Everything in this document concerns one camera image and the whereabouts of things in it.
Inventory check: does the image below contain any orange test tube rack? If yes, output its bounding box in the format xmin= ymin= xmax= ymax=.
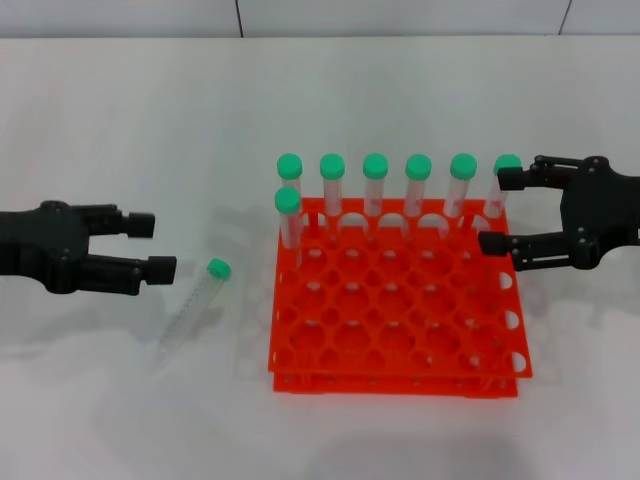
xmin=267 ymin=196 xmax=535 ymax=400

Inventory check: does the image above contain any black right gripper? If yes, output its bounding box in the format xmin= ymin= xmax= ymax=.
xmin=477 ymin=155 xmax=640 ymax=274

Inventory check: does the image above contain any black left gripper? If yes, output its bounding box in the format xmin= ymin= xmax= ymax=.
xmin=0 ymin=199 xmax=178 ymax=297

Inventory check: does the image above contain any clear test tube green cap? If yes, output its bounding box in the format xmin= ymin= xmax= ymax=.
xmin=154 ymin=257 xmax=233 ymax=366
xmin=319 ymin=152 xmax=347 ymax=232
xmin=482 ymin=153 xmax=523 ymax=221
xmin=442 ymin=152 xmax=478 ymax=229
xmin=277 ymin=152 xmax=306 ymax=221
xmin=405 ymin=153 xmax=433 ymax=229
xmin=273 ymin=186 xmax=304 ymax=271
xmin=362 ymin=152 xmax=391 ymax=227

